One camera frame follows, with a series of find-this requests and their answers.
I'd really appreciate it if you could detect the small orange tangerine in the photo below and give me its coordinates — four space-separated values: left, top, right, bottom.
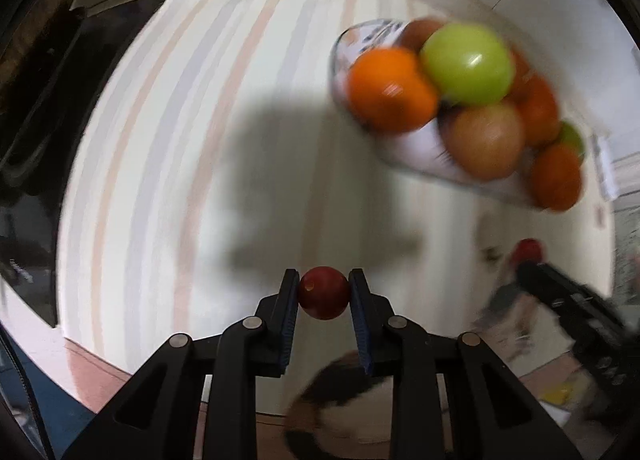
527 143 582 212

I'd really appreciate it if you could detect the dark orange tangerine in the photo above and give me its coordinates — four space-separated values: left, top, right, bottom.
508 46 561 148

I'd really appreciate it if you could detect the brown kiwi fruit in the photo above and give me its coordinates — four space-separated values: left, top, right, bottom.
438 102 525 182

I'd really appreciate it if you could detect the red cherry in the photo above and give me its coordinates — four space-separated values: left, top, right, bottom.
511 238 544 266
298 266 349 321

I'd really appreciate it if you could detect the large orange fruit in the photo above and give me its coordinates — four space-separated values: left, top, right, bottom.
346 46 440 135

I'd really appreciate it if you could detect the green apple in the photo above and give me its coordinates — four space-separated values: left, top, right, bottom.
558 120 586 163
419 23 515 106

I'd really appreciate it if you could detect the striped cat table mat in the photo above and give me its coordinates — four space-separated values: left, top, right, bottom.
54 0 616 460

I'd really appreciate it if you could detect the black induction stove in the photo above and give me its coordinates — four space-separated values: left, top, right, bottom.
1 0 165 327

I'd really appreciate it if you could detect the white fruit plate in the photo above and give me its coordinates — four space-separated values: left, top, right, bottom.
330 20 559 210

